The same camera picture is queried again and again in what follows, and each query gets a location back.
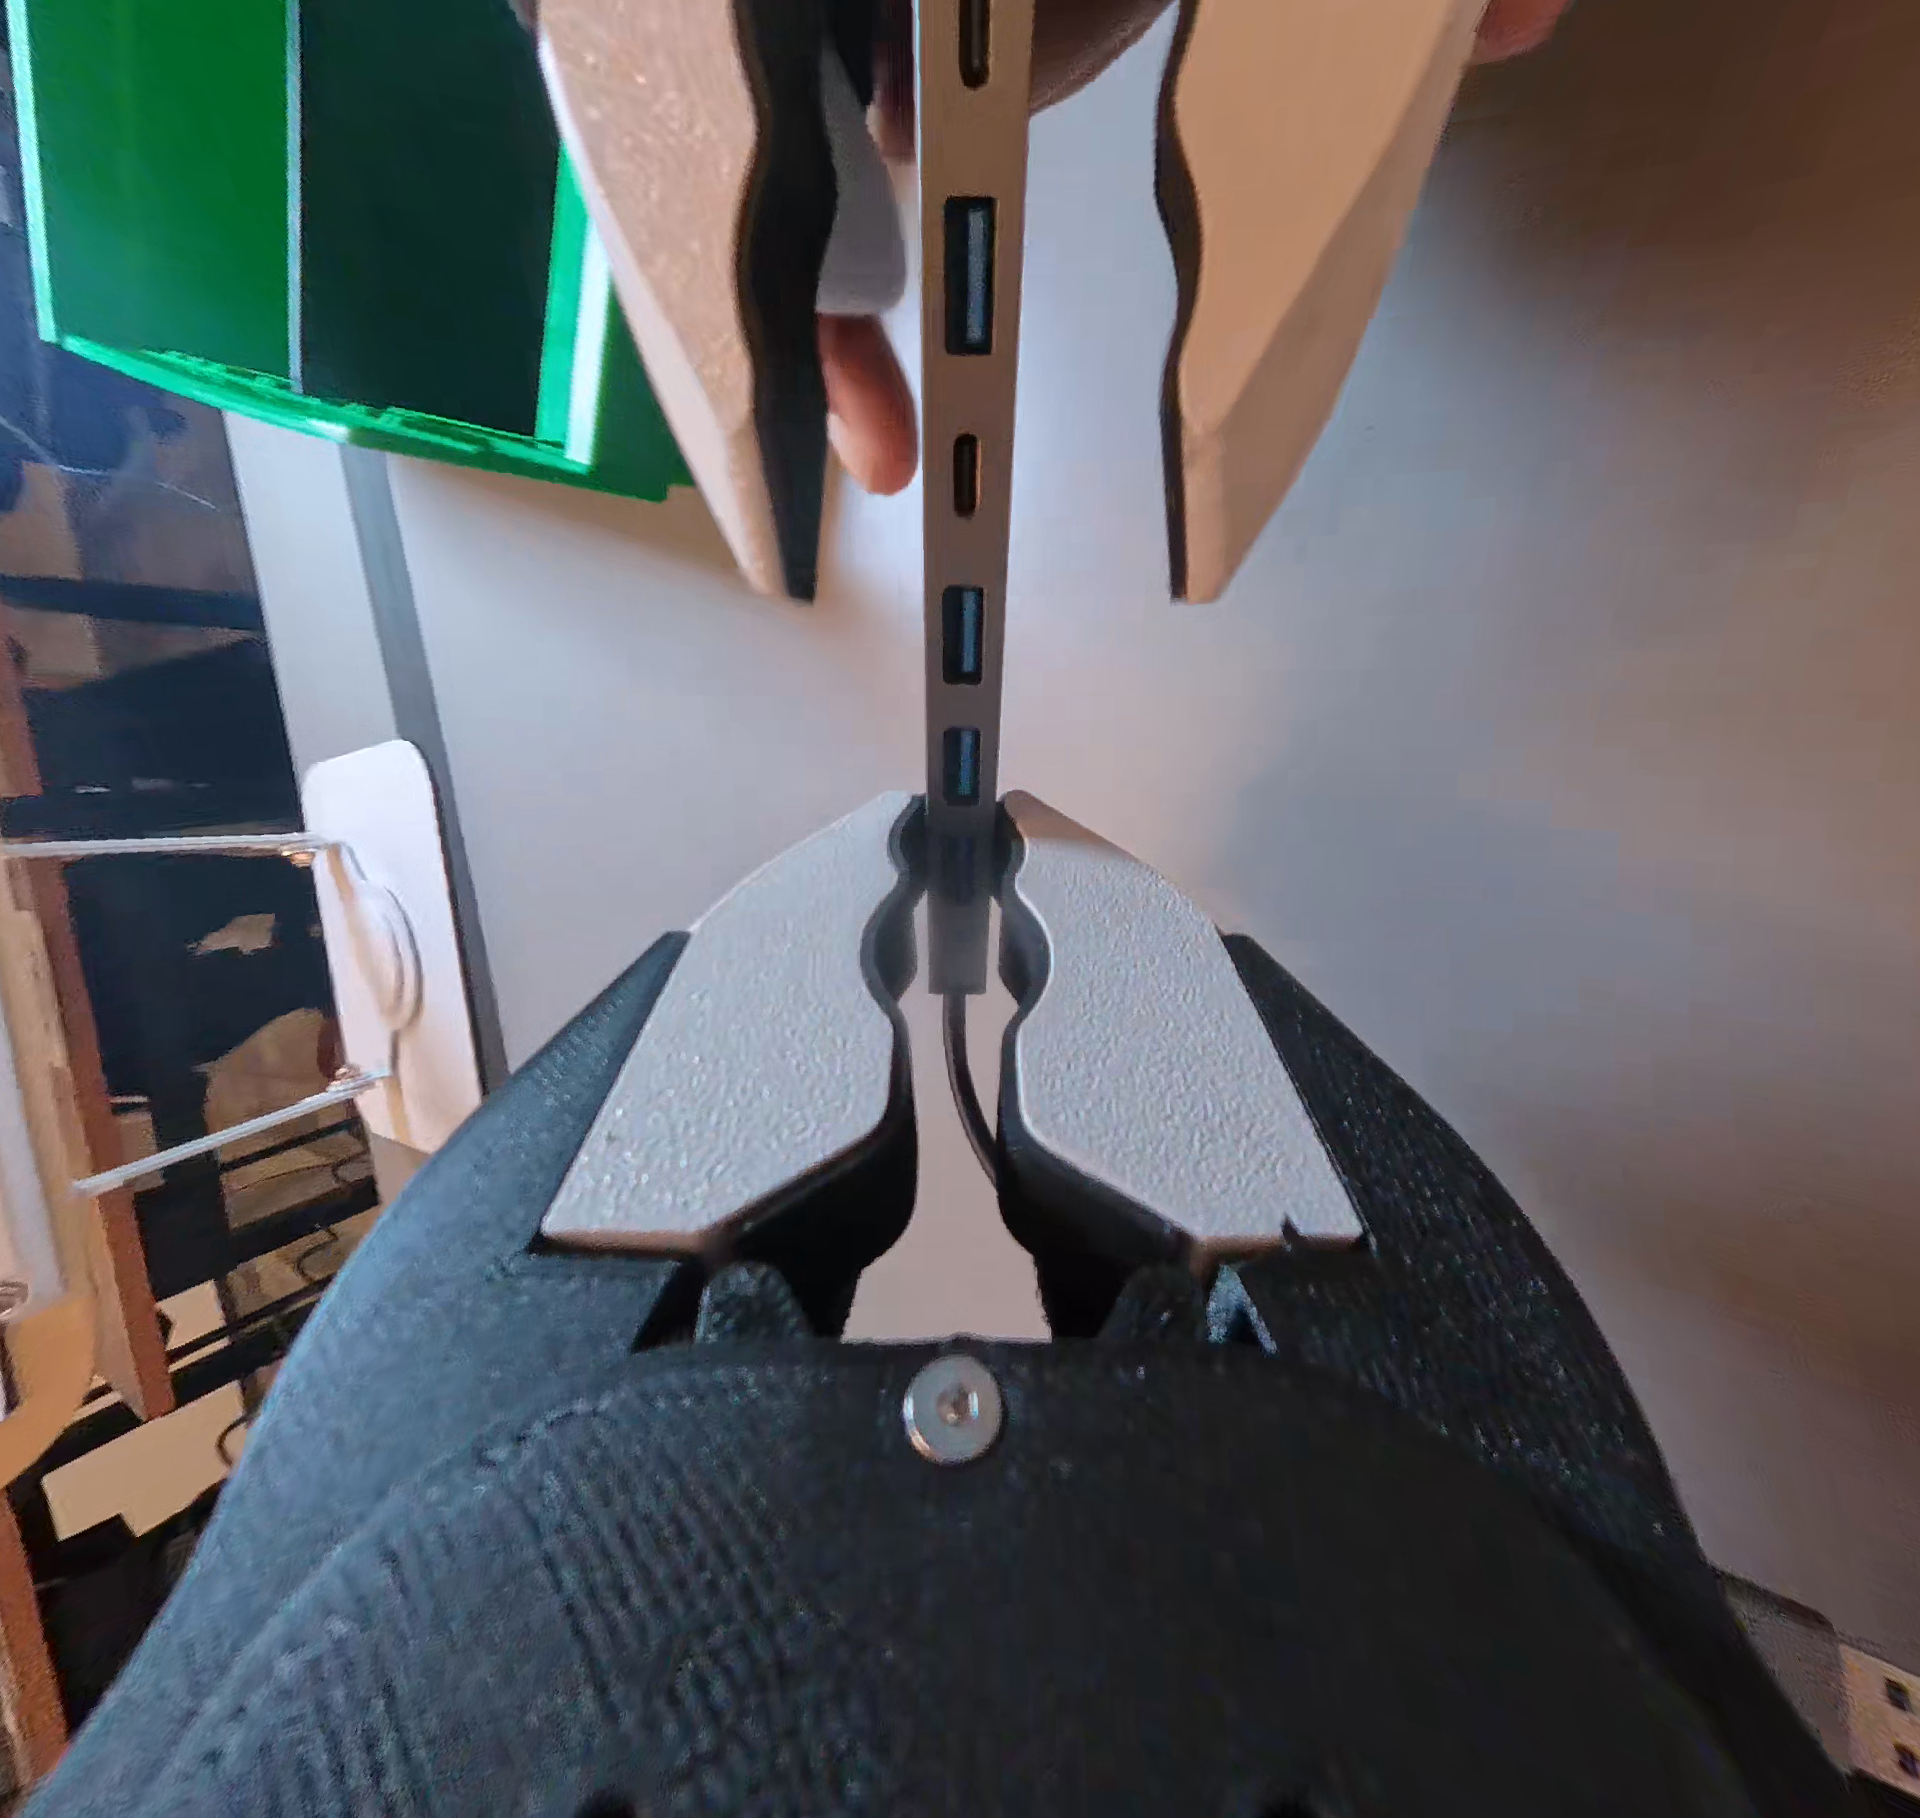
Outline green plastic bin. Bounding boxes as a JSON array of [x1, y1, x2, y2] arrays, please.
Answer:
[[0, 0, 695, 502]]

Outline document stand with instruction sheet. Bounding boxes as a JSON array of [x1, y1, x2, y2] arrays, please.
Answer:
[[0, 737, 453, 1197]]

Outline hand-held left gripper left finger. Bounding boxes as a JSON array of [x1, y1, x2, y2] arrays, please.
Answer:
[[537, 790, 924, 1256]]

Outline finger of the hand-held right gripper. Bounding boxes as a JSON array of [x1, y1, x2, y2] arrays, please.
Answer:
[[531, 0, 841, 605], [1152, 0, 1520, 605]]

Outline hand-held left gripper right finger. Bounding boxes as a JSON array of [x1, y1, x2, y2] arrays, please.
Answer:
[[998, 790, 1366, 1262]]

